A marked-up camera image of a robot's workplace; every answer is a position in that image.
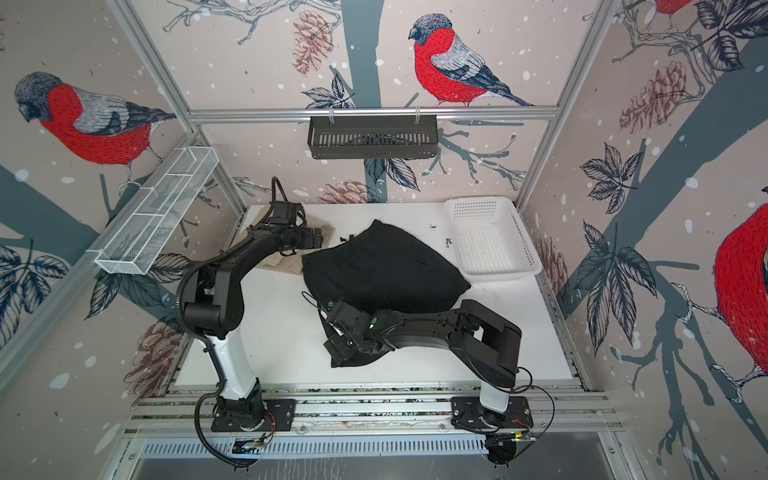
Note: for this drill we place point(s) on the beige drawstring shorts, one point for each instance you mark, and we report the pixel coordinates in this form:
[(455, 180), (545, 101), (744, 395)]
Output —
[(293, 264)]

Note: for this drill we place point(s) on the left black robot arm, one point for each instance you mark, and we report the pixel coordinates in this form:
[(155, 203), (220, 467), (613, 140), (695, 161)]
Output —
[(210, 303)]

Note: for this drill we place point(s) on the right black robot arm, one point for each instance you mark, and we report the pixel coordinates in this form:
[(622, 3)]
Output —
[(484, 341)]

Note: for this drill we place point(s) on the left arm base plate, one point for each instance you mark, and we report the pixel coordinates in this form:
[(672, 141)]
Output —
[(239, 416)]

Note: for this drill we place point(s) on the black hanging wire basket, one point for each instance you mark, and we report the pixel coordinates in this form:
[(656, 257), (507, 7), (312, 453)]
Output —
[(373, 137)]

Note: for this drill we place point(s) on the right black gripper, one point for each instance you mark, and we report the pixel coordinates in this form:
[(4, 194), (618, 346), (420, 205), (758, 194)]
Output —
[(338, 344)]

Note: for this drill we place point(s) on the white wire mesh shelf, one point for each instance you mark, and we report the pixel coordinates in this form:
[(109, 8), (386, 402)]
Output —
[(143, 235)]

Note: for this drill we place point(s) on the white plastic laundry basket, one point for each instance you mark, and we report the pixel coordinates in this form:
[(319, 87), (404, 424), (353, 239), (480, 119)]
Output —
[(490, 240)]

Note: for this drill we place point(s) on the black shorts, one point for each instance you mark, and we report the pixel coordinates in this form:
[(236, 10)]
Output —
[(383, 267)]

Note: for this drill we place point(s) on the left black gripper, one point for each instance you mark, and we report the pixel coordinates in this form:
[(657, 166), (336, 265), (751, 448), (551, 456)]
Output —
[(311, 243)]

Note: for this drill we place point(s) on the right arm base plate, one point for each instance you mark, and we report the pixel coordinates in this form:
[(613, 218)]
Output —
[(468, 414)]

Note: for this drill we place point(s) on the horizontal aluminium frame bar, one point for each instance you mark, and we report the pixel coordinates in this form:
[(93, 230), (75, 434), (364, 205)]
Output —
[(232, 116)]

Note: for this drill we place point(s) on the aluminium mounting rail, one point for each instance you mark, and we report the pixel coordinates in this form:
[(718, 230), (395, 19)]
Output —
[(557, 409)]

